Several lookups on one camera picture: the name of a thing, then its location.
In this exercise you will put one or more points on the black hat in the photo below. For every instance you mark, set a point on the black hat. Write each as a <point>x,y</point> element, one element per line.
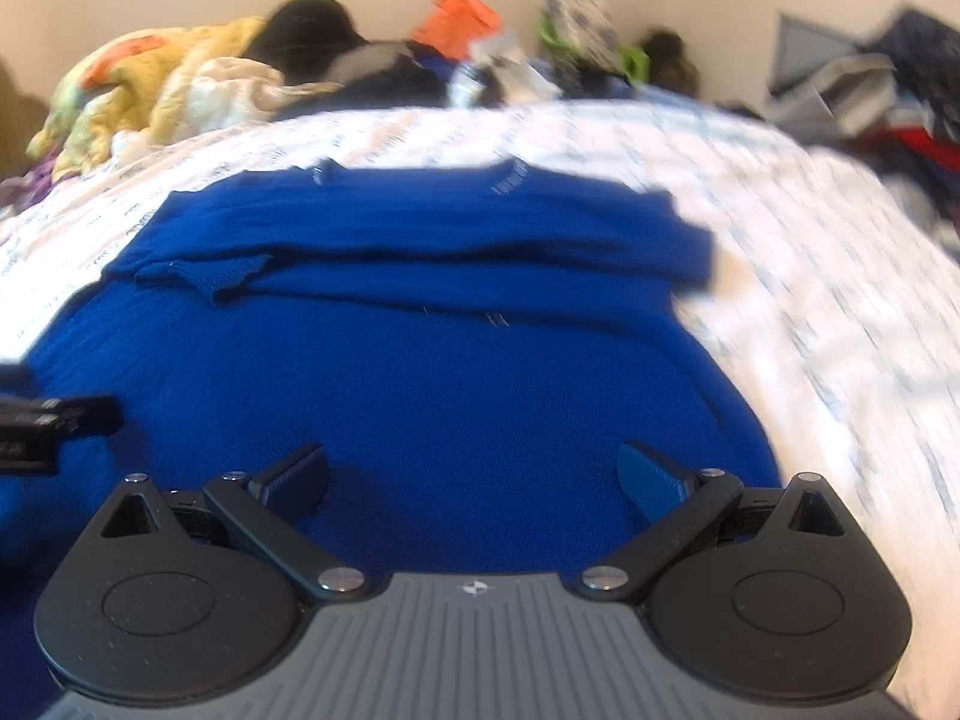
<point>307,26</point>

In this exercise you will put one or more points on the yellow floral quilt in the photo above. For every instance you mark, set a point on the yellow floral quilt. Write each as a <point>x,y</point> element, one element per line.
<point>127,97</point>

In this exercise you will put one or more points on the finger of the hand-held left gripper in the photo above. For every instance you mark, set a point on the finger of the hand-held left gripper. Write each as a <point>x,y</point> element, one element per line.
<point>82,414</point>
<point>11,376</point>

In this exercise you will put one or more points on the red cloth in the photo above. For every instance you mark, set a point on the red cloth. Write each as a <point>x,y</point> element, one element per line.
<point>919,146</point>

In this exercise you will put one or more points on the grey floral pillow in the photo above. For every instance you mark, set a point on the grey floral pillow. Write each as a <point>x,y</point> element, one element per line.
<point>581,19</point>

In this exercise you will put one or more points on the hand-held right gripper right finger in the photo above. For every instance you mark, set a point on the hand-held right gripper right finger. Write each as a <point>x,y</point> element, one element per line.
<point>649,476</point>

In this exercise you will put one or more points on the purple cloth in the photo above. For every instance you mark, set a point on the purple cloth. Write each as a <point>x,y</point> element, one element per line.
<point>30,180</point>

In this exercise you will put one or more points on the white script-printed bed quilt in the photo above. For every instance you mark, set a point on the white script-printed bed quilt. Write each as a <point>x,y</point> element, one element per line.
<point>825,277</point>

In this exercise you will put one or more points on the blue knit sweater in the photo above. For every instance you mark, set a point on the blue knit sweater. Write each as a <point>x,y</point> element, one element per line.
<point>450,390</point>

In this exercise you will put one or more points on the white and grey cloth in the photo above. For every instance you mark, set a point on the white and grey cloth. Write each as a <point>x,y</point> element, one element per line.
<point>840,97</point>

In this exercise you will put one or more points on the dark brown bag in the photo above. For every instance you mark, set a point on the dark brown bag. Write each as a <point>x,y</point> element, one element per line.
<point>671,60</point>

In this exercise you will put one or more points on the dark navy clothes pile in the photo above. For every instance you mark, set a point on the dark navy clothes pile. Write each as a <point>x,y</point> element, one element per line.
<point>390,86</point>

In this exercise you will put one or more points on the green plastic chair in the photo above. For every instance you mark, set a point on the green plastic chair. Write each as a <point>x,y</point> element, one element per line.
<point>634,64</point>

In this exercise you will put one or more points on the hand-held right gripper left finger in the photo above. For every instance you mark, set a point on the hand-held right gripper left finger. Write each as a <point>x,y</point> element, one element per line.
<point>296,476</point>

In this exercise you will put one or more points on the dark navy jacket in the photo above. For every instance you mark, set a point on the dark navy jacket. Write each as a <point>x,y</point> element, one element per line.
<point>926,52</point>

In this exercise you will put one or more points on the white plastic bags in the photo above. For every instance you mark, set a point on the white plastic bags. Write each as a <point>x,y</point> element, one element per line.
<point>499,75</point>

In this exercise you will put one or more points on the black furry cloth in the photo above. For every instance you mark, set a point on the black furry cloth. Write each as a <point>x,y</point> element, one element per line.
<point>592,79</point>

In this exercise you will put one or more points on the orange plastic bag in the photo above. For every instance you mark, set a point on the orange plastic bag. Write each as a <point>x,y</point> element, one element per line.
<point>457,19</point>

